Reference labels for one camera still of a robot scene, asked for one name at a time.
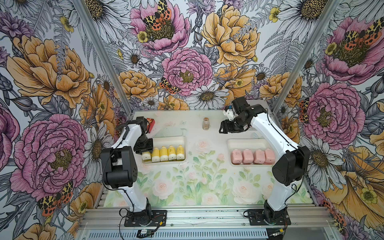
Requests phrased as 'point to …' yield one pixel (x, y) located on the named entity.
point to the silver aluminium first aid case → (262, 102)
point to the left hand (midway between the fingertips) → (146, 155)
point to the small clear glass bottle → (206, 124)
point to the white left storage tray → (159, 142)
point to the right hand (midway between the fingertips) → (225, 133)
